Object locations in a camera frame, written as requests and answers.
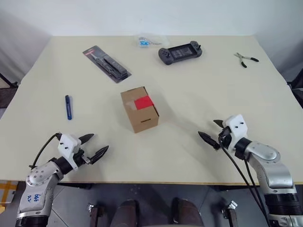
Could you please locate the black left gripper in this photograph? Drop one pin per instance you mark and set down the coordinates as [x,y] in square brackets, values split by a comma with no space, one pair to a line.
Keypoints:
[81,159]

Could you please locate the reddish brown object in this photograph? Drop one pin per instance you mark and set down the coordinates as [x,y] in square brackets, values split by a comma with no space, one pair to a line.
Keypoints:
[6,98]

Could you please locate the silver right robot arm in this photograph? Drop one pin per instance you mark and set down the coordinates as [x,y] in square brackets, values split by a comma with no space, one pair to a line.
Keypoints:
[272,170]

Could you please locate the blue pen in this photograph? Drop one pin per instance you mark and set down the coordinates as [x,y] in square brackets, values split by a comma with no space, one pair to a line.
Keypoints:
[68,108]

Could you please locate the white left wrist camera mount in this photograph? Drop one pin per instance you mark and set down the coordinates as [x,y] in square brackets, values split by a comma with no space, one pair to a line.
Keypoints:
[67,144]

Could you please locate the clear plastic bag blue label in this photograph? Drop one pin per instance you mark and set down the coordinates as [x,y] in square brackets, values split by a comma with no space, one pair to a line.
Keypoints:
[144,43]

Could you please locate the black chair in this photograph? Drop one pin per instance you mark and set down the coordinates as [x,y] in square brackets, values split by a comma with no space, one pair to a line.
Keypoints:
[297,87]

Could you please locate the yellow striped box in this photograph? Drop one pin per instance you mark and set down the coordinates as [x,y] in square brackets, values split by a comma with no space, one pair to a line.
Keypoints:
[8,192]

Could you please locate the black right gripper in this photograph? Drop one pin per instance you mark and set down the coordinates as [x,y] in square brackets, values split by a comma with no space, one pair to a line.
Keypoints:
[225,139]

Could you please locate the brown cardboard box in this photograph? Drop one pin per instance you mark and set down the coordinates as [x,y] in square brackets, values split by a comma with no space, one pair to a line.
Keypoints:
[139,118]

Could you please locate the red tape strip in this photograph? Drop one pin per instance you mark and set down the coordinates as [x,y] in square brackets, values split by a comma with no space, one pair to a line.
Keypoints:
[143,102]

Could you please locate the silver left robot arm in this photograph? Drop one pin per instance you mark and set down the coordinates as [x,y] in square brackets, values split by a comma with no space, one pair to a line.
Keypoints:
[38,189]

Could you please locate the dark brown rounded shape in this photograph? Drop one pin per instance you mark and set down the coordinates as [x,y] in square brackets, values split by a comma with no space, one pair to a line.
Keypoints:
[187,214]
[126,215]

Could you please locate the black frame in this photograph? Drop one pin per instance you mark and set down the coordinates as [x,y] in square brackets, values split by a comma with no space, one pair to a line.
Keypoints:
[9,81]

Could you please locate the multi-tool blister pack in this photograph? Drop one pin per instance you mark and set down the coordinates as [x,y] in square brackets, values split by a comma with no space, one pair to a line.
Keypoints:
[106,63]

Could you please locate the dark metal post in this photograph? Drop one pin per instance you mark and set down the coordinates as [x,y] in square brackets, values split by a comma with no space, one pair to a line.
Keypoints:
[94,216]
[230,215]

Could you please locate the black handheld game controller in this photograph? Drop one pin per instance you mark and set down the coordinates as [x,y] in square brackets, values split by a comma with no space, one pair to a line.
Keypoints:
[180,52]

